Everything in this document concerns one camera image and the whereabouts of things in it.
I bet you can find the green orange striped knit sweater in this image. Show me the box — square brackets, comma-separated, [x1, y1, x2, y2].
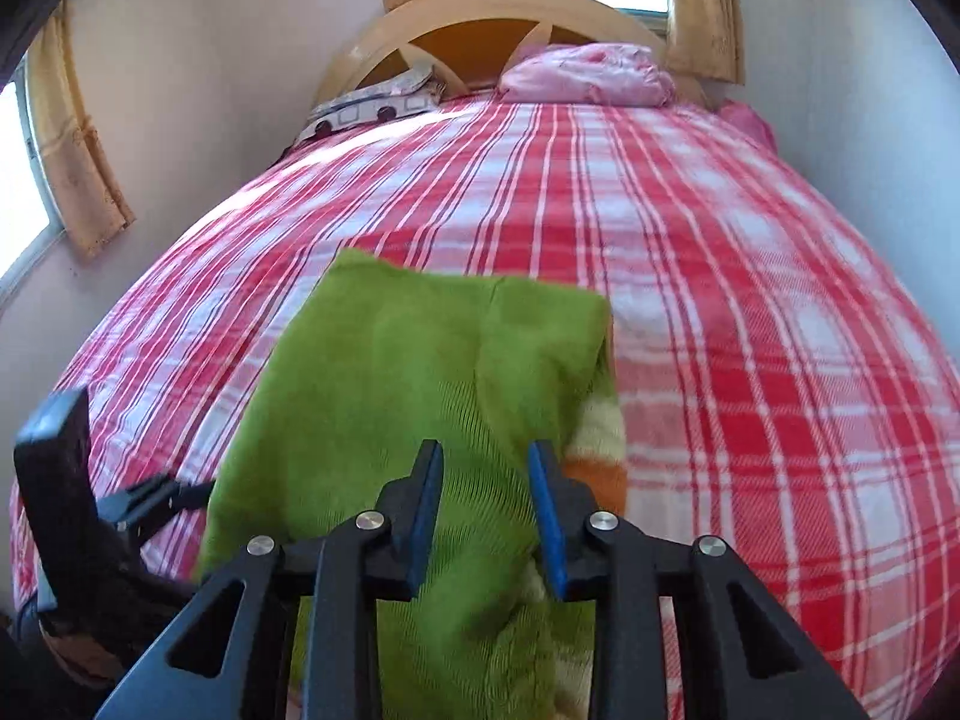
[199, 250, 626, 718]

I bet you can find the red white plaid bed sheet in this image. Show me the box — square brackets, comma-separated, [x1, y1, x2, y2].
[8, 92, 960, 720]

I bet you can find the yellow curtain side window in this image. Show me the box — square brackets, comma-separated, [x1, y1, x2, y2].
[26, 0, 135, 259]

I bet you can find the white bus print pillow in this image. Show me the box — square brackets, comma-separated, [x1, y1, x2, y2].
[295, 83, 444, 145]

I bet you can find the pink cloth beside bed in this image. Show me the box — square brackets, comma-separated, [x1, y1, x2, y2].
[716, 99, 778, 154]

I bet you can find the grey patterned pillow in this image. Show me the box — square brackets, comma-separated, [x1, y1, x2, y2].
[340, 62, 444, 104]

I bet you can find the pink floral pillow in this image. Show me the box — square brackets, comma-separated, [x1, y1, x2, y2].
[496, 43, 677, 107]

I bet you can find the cream arched wooden headboard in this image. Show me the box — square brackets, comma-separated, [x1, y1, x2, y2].
[314, 0, 665, 103]

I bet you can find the yellow curtain centre window right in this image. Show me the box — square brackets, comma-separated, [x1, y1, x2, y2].
[665, 0, 745, 86]

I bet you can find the side window aluminium frame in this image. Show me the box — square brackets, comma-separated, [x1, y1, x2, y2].
[0, 59, 65, 305]

